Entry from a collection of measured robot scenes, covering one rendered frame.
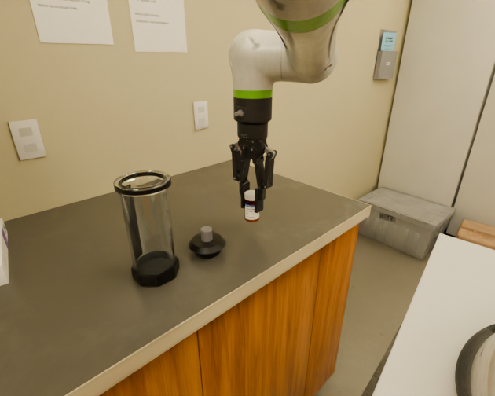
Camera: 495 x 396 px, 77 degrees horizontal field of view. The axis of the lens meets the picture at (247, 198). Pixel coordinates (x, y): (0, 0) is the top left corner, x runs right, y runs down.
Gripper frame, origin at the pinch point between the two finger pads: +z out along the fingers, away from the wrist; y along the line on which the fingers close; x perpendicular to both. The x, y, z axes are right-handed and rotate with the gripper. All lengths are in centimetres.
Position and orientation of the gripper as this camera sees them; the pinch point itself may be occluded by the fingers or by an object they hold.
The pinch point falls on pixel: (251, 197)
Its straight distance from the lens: 83.7
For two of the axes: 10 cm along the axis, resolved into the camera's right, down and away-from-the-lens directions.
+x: 6.2, -3.2, 7.2
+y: 7.9, 2.5, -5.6
